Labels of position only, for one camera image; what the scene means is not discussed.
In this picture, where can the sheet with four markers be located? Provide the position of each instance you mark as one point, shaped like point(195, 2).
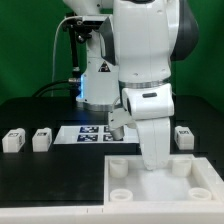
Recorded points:
point(92, 134)

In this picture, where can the black camera stand pole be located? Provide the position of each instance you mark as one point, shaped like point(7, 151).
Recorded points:
point(75, 65)

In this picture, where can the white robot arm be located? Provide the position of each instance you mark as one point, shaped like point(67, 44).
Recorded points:
point(130, 47)

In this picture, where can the white square table top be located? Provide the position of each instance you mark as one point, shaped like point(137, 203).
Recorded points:
point(184, 178)

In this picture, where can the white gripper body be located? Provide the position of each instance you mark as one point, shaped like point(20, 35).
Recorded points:
point(151, 109)

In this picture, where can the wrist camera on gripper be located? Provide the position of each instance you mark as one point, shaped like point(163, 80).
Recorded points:
point(117, 119)

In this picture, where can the black camera on stand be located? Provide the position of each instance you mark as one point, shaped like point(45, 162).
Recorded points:
point(84, 24)

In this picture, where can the white L-shaped obstacle fence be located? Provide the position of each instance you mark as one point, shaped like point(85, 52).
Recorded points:
point(190, 212)

